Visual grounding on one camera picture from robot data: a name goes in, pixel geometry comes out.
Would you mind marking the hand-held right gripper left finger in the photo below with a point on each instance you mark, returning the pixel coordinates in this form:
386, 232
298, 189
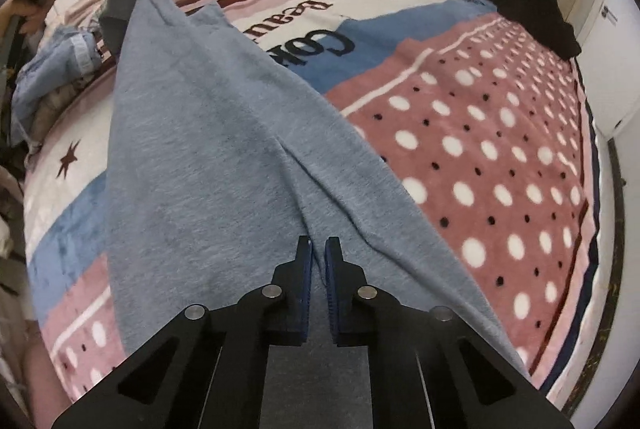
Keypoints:
303, 289

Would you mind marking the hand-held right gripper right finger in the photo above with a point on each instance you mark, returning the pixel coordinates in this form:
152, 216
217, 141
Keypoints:
331, 289

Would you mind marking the grey-blue pants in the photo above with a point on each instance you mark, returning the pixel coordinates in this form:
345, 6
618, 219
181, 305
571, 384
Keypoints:
200, 159

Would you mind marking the person's left hand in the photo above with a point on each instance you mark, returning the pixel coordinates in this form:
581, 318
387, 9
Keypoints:
32, 14

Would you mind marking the blue denim garment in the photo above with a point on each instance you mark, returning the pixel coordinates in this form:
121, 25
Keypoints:
55, 64

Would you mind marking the pink dotted printed blanket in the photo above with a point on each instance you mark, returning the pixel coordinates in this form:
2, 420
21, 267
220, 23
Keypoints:
475, 134

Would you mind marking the black garment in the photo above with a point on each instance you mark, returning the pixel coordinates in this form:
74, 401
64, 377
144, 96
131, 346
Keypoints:
530, 4

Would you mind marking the white door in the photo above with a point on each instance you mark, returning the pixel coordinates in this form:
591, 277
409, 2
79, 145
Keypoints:
610, 59

